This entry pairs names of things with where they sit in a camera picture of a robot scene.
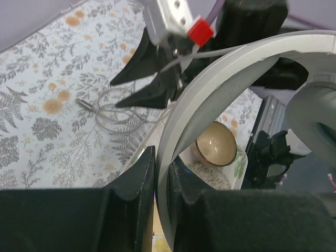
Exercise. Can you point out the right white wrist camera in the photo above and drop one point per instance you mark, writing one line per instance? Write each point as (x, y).
(165, 18)

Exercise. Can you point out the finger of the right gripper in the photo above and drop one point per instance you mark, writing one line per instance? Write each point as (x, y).
(162, 89)
(143, 63)

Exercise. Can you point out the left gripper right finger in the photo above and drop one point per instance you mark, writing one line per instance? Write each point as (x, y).
(267, 220)

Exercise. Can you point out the speckled oval dish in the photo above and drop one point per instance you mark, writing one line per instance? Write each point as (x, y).
(213, 176)

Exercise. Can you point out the brown beige bowl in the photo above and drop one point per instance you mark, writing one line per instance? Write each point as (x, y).
(216, 146)

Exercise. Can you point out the floral white serving tray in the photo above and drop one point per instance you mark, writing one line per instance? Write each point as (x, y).
(196, 210)

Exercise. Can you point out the grey white headphones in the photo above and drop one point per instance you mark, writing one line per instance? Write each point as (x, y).
(310, 113)

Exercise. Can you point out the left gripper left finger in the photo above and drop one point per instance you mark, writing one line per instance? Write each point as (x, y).
(116, 217)

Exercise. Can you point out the floral patterned table mat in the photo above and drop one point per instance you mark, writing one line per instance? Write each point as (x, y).
(58, 124)

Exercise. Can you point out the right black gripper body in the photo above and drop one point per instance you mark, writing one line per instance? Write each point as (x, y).
(243, 22)

